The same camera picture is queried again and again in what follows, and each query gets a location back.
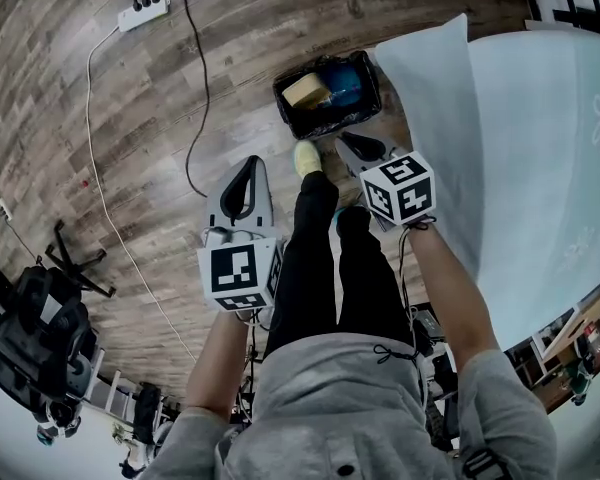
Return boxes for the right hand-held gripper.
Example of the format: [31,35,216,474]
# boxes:
[334,131,437,233]

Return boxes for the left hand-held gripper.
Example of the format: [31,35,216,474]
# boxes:
[195,155,287,315]

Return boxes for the black storage bin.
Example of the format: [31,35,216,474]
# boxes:
[272,50,384,142]

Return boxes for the person's right forearm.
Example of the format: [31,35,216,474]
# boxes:
[404,217,506,369]

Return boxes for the person's left forearm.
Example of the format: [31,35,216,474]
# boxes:
[184,308,261,422]

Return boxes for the person's left yellow shoe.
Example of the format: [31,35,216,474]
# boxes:
[292,140,324,178]

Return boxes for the blue plastic bag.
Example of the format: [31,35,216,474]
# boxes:
[322,63,365,108]

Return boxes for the black trousers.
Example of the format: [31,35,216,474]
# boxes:
[263,170,416,357]

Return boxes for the light blue floral tablecloth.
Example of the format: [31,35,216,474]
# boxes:
[373,12,600,352]

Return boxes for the black belt device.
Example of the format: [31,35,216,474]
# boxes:
[409,307,449,347]

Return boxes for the white power strip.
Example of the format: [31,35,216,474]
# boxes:
[117,0,172,33]

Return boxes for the grey hooded sweatshirt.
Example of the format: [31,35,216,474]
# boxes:
[139,331,559,480]

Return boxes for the black office chair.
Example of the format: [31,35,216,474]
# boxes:
[0,220,117,414]

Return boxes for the brown wooden shelf unit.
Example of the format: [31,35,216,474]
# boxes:
[504,267,600,414]

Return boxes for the white power cable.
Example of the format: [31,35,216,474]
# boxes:
[84,23,199,365]

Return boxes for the black and grey backpack strap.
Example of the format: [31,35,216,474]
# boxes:
[462,447,511,480]

